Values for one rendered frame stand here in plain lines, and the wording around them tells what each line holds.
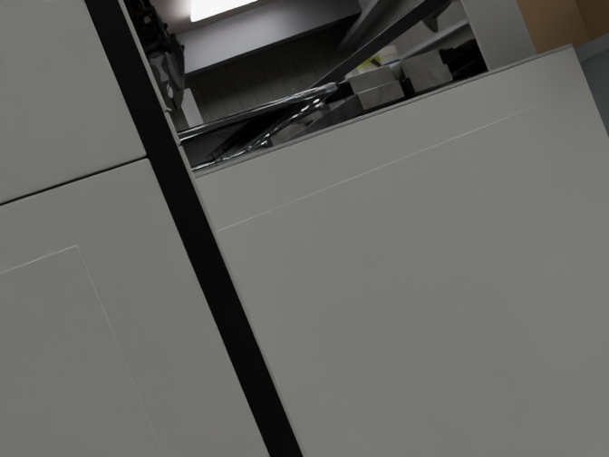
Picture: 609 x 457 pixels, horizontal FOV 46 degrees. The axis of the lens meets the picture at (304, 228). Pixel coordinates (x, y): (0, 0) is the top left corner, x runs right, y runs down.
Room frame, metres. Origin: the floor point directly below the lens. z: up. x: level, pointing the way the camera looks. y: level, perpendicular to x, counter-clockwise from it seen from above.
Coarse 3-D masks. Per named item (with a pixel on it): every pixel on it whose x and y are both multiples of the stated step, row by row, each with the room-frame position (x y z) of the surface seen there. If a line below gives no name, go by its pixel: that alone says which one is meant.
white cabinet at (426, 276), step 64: (576, 64) 0.94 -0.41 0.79; (384, 128) 0.80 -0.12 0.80; (448, 128) 0.84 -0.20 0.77; (512, 128) 0.87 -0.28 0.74; (576, 128) 0.92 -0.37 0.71; (256, 192) 0.73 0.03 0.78; (320, 192) 0.75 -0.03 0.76; (384, 192) 0.78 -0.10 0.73; (448, 192) 0.82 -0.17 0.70; (512, 192) 0.86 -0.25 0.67; (576, 192) 0.90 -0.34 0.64; (256, 256) 0.71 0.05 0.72; (320, 256) 0.74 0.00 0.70; (384, 256) 0.77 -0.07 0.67; (448, 256) 0.81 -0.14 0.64; (512, 256) 0.84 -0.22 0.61; (576, 256) 0.88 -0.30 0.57; (256, 320) 0.70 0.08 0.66; (320, 320) 0.73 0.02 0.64; (384, 320) 0.76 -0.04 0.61; (448, 320) 0.79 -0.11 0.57; (512, 320) 0.83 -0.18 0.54; (576, 320) 0.87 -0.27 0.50; (320, 384) 0.72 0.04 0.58; (384, 384) 0.75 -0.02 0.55; (448, 384) 0.78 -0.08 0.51; (512, 384) 0.81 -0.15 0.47; (576, 384) 0.85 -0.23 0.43; (320, 448) 0.71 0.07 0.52; (384, 448) 0.73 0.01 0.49; (448, 448) 0.76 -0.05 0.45; (512, 448) 0.80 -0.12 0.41; (576, 448) 0.84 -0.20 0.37
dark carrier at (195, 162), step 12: (300, 108) 1.10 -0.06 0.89; (252, 120) 1.03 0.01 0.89; (264, 120) 1.07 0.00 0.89; (216, 132) 1.01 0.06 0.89; (228, 132) 1.06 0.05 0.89; (240, 132) 1.10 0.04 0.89; (180, 144) 0.99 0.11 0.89; (192, 144) 1.03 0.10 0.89; (204, 144) 1.07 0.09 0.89; (216, 144) 1.12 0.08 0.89; (228, 144) 1.18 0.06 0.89; (252, 144) 1.31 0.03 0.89; (192, 156) 1.15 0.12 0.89; (204, 156) 1.21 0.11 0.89; (216, 156) 1.27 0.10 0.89; (192, 168) 1.30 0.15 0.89
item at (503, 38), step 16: (464, 0) 0.96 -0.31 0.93; (480, 0) 0.97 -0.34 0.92; (496, 0) 0.98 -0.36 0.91; (512, 0) 1.00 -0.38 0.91; (480, 16) 0.97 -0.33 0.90; (496, 16) 0.98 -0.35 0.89; (512, 16) 0.99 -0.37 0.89; (480, 32) 0.96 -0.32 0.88; (496, 32) 0.97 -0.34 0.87; (512, 32) 0.99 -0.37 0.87; (480, 48) 0.96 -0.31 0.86; (496, 48) 0.97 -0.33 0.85; (512, 48) 0.98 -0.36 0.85; (528, 48) 0.99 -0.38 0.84; (496, 64) 0.96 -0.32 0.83
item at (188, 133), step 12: (300, 96) 1.01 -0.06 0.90; (312, 96) 1.02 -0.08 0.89; (252, 108) 0.98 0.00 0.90; (264, 108) 0.98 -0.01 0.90; (276, 108) 0.99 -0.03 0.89; (216, 120) 0.95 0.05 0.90; (228, 120) 0.96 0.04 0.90; (240, 120) 0.97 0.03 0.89; (180, 132) 0.93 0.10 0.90; (192, 132) 0.93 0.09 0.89; (204, 132) 0.94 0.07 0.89
